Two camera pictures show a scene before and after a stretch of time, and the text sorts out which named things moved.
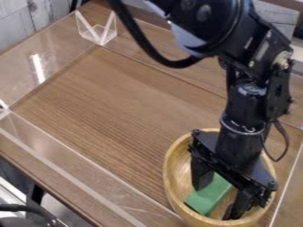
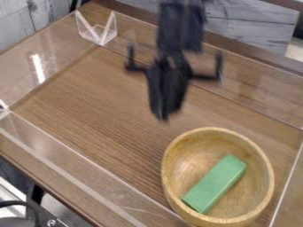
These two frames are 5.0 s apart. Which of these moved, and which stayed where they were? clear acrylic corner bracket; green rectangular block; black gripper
Moved: black gripper
Stayed: green rectangular block; clear acrylic corner bracket
